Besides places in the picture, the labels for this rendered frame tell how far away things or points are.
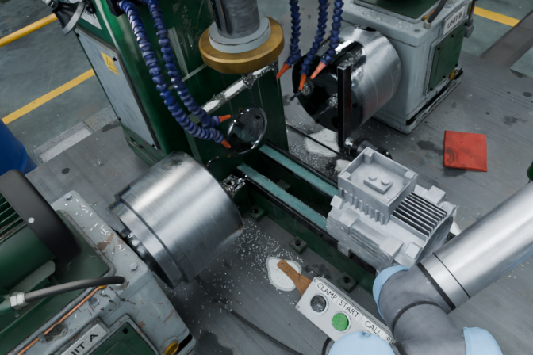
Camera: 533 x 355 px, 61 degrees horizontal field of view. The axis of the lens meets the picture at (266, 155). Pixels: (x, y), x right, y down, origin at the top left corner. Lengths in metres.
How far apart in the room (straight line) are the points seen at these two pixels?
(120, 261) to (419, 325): 0.53
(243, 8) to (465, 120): 0.90
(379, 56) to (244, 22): 0.44
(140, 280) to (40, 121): 2.57
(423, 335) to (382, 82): 0.77
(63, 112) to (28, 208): 2.58
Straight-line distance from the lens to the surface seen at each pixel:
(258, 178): 1.23
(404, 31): 1.28
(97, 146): 1.67
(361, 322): 0.84
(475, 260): 0.67
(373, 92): 1.20
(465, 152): 1.46
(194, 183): 0.94
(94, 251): 0.90
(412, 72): 1.34
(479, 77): 1.75
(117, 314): 0.90
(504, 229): 0.67
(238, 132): 1.19
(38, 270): 0.84
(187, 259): 0.94
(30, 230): 0.79
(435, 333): 0.59
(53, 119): 3.31
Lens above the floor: 1.85
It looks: 47 degrees down
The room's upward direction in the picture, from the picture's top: 11 degrees counter-clockwise
